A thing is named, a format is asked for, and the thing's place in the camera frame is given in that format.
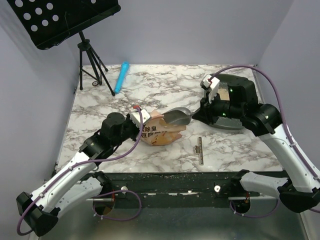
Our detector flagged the black perforated music stand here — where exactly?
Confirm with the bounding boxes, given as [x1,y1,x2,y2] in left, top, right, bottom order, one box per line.
[8,0,121,87]

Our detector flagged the silver metal litter scoop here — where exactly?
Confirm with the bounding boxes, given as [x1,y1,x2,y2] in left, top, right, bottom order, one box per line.
[163,107,196,126]

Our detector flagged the aluminium extrusion rail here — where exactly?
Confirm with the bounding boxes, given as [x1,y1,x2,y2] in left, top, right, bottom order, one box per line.
[228,193,278,201]

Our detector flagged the orange cat litter bag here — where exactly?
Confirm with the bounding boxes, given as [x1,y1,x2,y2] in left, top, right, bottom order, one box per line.
[141,109,187,146]

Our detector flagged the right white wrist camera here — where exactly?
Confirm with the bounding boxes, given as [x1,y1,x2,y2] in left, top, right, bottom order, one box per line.
[200,74,220,104]

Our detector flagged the beige litter pile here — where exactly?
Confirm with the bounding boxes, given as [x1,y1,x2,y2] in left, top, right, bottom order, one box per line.
[218,88,230,101]

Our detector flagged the blue cylindrical handle tool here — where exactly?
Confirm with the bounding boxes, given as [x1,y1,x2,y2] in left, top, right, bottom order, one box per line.
[114,61,130,94]

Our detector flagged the dark green litter tray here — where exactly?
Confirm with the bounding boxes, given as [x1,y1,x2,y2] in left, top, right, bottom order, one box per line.
[203,73,245,131]

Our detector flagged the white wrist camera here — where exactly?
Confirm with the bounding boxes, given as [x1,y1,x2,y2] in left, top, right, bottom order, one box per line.
[129,109,152,128]
[200,74,220,104]

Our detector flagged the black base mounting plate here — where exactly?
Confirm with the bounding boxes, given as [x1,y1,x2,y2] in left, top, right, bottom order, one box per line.
[74,171,261,208]

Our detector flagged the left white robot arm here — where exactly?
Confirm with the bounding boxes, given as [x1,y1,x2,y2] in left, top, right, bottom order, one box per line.
[16,107,150,237]

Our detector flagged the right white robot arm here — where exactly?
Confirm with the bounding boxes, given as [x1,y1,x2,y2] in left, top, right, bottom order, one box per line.
[192,75,320,213]

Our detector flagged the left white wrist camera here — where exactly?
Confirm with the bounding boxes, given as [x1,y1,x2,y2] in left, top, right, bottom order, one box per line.
[129,109,152,128]

